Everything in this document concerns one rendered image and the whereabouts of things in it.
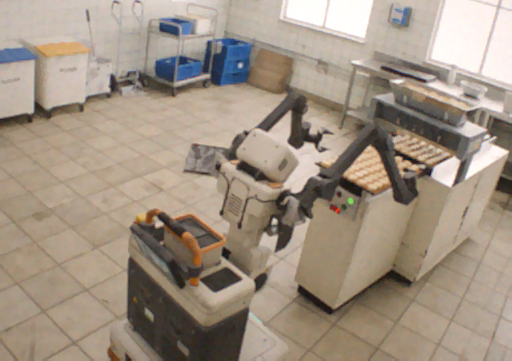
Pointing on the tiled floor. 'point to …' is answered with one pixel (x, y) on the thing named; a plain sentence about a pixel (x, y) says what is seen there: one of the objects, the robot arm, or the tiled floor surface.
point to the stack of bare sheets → (201, 158)
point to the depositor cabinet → (446, 214)
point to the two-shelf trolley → (177, 55)
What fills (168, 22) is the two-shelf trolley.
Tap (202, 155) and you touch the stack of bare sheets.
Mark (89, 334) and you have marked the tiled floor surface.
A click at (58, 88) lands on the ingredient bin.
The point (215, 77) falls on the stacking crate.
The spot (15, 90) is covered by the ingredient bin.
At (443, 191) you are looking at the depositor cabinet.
